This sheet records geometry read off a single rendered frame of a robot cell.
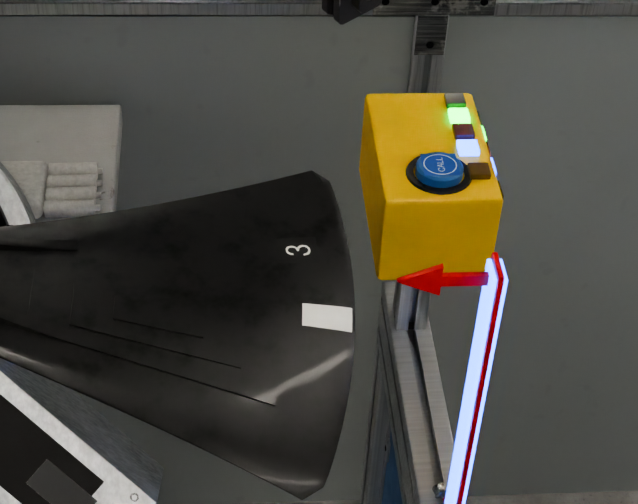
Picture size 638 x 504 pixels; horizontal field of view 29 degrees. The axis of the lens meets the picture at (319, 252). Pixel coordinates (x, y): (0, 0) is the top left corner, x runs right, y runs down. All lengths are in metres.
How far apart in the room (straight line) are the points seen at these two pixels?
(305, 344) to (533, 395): 1.22
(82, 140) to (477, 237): 0.56
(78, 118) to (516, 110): 0.54
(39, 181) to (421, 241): 0.48
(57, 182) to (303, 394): 0.66
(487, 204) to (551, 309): 0.81
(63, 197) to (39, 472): 0.52
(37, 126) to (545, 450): 1.01
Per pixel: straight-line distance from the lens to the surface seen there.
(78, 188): 1.35
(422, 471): 1.10
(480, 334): 0.83
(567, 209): 1.72
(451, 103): 1.14
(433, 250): 1.07
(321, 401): 0.76
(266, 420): 0.75
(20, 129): 1.48
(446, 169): 1.05
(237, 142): 1.58
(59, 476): 0.89
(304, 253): 0.81
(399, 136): 1.10
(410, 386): 1.17
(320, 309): 0.79
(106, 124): 1.48
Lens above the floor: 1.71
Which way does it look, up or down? 41 degrees down
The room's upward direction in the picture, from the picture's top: 3 degrees clockwise
